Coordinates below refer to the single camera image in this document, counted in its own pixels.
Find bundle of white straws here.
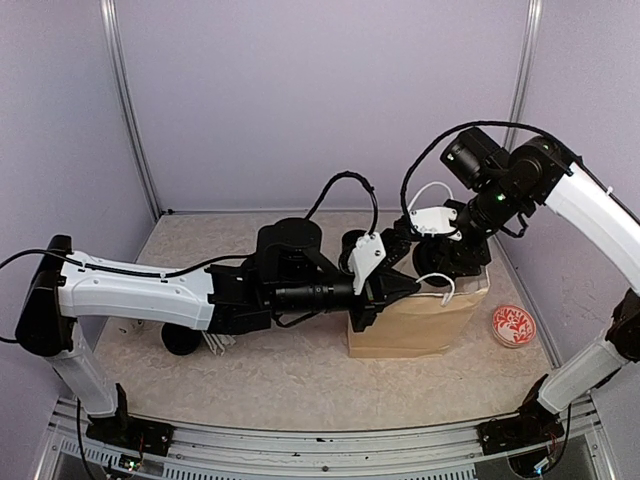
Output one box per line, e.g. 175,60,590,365
202,332,236,356

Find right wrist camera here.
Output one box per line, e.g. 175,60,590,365
393,206,462,241

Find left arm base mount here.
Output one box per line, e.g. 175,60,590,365
86,416,175,457

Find aluminium corner post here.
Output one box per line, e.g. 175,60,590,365
100,0,163,222
508,0,544,123

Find right aluminium corner post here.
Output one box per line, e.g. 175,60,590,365
508,0,544,123

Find brown paper bag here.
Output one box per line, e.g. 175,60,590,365
347,236,490,359

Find stack of black lids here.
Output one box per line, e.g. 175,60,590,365
161,323,202,356

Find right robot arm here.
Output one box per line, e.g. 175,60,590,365
440,121,639,444

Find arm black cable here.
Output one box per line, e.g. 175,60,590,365
399,119,581,236
0,170,379,346

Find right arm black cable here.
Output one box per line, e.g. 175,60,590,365
399,119,581,236

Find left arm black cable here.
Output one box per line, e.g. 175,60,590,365
0,170,379,346

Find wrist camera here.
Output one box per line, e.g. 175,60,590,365
348,228,411,295
393,206,462,241

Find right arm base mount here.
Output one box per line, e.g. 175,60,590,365
476,415,565,455

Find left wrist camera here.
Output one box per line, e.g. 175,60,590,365
348,228,411,295

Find left aluminium corner post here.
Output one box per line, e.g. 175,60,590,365
100,0,163,222

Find dark green mug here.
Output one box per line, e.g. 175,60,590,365
338,229,366,274

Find front aluminium frame rail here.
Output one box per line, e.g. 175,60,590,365
29,399,619,479

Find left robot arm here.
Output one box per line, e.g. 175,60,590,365
15,217,420,445

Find red patterned small plate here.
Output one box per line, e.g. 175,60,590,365
492,305,537,348

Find black cup lid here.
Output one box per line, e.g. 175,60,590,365
412,242,449,288

